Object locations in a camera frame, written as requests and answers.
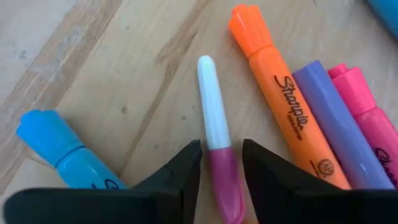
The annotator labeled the orange highlighter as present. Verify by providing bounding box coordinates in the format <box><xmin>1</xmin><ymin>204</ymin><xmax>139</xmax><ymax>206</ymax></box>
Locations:
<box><xmin>228</xmin><ymin>3</ymin><xmax>352</xmax><ymax>190</ymax></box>

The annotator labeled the blue highlighter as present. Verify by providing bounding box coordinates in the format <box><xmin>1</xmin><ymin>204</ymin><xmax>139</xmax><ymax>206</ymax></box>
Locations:
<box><xmin>16</xmin><ymin>108</ymin><xmax>129</xmax><ymax>190</ymax></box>

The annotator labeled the pink highlighter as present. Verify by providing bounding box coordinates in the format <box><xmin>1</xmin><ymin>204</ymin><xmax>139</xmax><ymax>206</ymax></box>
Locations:
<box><xmin>328</xmin><ymin>63</ymin><xmax>398</xmax><ymax>189</ymax></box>

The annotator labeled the blue marker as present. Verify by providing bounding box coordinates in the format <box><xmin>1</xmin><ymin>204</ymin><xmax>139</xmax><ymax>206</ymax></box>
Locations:
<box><xmin>366</xmin><ymin>0</ymin><xmax>398</xmax><ymax>40</ymax></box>

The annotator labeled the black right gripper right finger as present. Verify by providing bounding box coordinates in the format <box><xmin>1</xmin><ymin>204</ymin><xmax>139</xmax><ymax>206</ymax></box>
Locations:
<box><xmin>242</xmin><ymin>138</ymin><xmax>398</xmax><ymax>224</ymax></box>

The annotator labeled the small white magenta marker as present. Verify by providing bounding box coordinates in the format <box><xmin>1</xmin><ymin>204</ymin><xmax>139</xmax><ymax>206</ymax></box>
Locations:
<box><xmin>197</xmin><ymin>55</ymin><xmax>246</xmax><ymax>224</ymax></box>

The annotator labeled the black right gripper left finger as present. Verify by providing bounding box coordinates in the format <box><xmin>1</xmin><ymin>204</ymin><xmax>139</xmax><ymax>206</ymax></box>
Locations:
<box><xmin>2</xmin><ymin>139</ymin><xmax>203</xmax><ymax>224</ymax></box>

